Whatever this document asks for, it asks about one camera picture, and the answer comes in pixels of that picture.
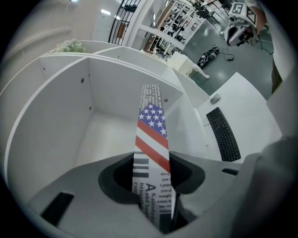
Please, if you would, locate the white dressing table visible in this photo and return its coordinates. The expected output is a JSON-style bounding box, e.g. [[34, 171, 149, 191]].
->
[[167, 51, 210, 79]]

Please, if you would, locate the person's white shirt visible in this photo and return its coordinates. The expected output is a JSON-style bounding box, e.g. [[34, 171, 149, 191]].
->
[[243, 0, 298, 238]]

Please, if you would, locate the white storage rack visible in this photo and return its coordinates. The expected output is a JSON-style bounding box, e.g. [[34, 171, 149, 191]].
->
[[125, 0, 208, 64]]

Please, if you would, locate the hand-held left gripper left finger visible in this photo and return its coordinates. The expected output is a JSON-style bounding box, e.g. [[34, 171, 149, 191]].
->
[[27, 150, 163, 238]]

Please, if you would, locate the black bag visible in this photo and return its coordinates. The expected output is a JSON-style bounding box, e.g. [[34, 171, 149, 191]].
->
[[197, 45, 220, 68]]

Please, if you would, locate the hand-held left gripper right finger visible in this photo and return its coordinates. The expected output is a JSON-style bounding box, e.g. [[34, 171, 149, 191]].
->
[[169, 151, 248, 238]]

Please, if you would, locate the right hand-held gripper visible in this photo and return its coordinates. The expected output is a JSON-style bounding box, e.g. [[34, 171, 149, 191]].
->
[[226, 2, 257, 47]]

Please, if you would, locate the black metal gate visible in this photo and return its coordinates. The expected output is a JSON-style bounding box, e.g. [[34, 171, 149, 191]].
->
[[108, 0, 142, 46]]

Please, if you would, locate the person's right forearm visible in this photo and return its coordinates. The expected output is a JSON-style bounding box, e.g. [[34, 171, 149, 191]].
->
[[251, 5, 269, 33]]

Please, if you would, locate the white shelving desk unit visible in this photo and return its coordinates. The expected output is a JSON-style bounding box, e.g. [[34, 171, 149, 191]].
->
[[0, 40, 284, 179]]

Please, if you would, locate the black keyboard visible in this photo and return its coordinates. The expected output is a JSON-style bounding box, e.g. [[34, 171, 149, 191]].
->
[[205, 106, 242, 163]]

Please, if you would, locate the green plant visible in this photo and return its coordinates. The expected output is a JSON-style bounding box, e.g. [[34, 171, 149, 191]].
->
[[55, 39, 87, 53]]

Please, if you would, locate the black power adapter cable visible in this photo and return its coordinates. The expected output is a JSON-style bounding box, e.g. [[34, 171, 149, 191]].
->
[[218, 47, 235, 62]]

